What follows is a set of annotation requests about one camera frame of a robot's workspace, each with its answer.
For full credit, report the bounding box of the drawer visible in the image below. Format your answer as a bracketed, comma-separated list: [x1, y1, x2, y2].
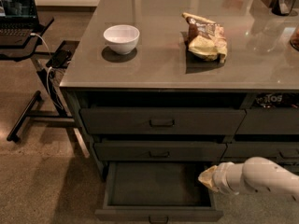
[79, 107, 245, 135]
[236, 108, 299, 134]
[221, 142, 299, 162]
[95, 161, 223, 224]
[93, 141, 226, 161]

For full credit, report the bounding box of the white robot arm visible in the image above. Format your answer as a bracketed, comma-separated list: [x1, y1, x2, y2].
[198, 157, 299, 202]

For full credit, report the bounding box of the snack bag in drawer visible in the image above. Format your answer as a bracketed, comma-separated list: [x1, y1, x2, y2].
[253, 93, 299, 108]

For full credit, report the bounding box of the grey kitchen island counter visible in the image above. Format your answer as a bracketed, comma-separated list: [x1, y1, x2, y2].
[61, 0, 299, 174]

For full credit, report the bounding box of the brown yellow chip bag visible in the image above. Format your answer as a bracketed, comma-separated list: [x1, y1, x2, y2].
[182, 12, 228, 63]

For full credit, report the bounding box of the white ceramic bowl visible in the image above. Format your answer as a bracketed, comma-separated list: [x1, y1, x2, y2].
[104, 24, 140, 55]

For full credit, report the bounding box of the black smartphone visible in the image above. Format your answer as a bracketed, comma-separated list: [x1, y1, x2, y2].
[46, 49, 72, 68]

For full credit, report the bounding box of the black laptop stand table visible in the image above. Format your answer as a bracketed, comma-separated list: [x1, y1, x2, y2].
[0, 15, 79, 143]

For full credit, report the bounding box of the black laptop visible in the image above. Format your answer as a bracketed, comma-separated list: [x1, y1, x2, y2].
[0, 0, 39, 49]

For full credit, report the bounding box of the white charging cable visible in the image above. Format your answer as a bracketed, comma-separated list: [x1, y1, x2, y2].
[29, 32, 65, 111]

